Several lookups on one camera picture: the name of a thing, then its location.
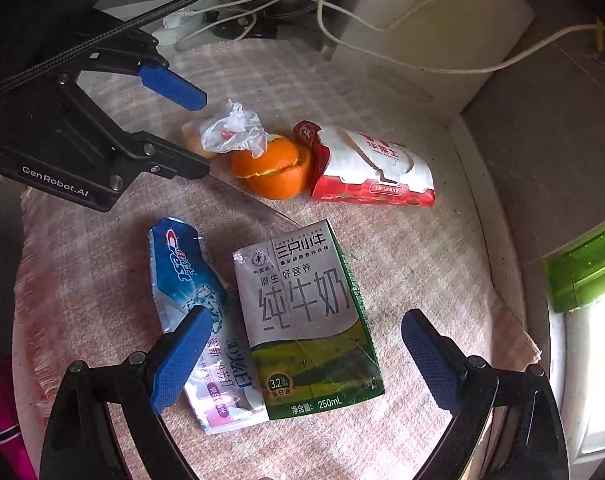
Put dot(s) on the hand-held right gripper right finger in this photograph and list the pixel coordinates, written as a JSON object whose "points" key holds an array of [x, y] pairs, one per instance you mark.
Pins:
{"points": [[427, 355]]}

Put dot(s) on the pink checked fringed cloth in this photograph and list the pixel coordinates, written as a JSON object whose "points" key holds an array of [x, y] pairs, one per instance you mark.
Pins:
{"points": [[407, 260]]}

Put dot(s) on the dark red sauce packet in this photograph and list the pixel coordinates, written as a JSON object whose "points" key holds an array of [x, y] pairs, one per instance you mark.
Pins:
{"points": [[307, 137]]}

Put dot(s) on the small black device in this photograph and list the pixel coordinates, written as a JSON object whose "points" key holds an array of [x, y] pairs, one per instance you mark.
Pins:
{"points": [[262, 27]]}

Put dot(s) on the crushed Crest toothpaste box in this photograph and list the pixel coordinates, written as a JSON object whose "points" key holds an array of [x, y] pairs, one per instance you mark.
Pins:
{"points": [[182, 265]]}

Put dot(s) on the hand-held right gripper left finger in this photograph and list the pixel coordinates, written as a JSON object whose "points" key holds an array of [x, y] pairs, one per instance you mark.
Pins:
{"points": [[182, 355]]}

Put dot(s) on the white power strip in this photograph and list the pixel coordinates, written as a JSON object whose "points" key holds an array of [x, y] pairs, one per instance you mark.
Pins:
{"points": [[175, 25]]}

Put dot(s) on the white appliance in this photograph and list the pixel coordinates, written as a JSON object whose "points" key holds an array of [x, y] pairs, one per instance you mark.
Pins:
{"points": [[432, 25]]}

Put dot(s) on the orange peel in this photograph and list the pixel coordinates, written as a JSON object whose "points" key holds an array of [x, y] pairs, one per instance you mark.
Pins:
{"points": [[272, 175]]}

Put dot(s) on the clear plastic wrapper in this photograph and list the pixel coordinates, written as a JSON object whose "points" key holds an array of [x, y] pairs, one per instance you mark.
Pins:
{"points": [[232, 130]]}

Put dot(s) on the red and white snack box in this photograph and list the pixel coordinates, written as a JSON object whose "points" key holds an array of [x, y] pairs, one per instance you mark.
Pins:
{"points": [[377, 160]]}

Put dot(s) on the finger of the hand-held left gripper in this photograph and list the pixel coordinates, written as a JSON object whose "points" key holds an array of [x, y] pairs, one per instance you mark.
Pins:
{"points": [[172, 160], [172, 87]]}

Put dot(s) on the green white milk carton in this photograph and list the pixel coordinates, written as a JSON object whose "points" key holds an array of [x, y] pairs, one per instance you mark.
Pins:
{"points": [[307, 310]]}

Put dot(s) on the green plastic box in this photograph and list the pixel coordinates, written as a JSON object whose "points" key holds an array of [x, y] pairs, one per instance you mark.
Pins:
{"points": [[582, 270]]}

